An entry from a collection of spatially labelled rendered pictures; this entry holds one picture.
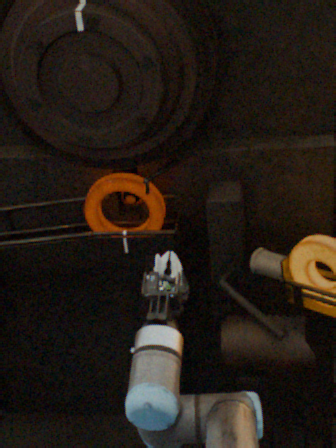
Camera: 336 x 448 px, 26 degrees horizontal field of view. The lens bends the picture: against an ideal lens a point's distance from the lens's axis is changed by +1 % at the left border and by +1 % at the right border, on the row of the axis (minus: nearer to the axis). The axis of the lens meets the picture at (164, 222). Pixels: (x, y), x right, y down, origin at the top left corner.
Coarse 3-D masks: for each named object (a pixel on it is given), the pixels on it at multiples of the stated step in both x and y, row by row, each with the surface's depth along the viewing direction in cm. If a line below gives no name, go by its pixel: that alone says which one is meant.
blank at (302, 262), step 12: (312, 240) 146; (324, 240) 145; (300, 252) 149; (312, 252) 147; (324, 252) 145; (300, 264) 151; (312, 264) 151; (300, 276) 152; (312, 276) 151; (324, 288) 150
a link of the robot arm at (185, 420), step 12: (180, 396) 138; (192, 396) 138; (180, 408) 134; (192, 408) 135; (180, 420) 135; (192, 420) 134; (144, 432) 135; (156, 432) 133; (168, 432) 134; (180, 432) 135; (192, 432) 135; (156, 444) 137; (168, 444) 137; (180, 444) 140
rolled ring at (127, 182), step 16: (112, 176) 164; (128, 176) 163; (96, 192) 165; (112, 192) 165; (144, 192) 164; (96, 208) 167; (160, 208) 165; (96, 224) 170; (112, 224) 173; (144, 224) 171; (160, 224) 168
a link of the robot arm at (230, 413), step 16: (208, 400) 136; (224, 400) 133; (240, 400) 133; (256, 400) 135; (208, 416) 132; (224, 416) 122; (240, 416) 122; (256, 416) 133; (208, 432) 120; (224, 432) 111; (240, 432) 111; (256, 432) 124
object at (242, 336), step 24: (240, 336) 162; (264, 336) 162; (240, 360) 162; (264, 360) 162; (288, 360) 161; (312, 360) 160; (240, 384) 168; (264, 384) 167; (264, 408) 172; (264, 432) 176
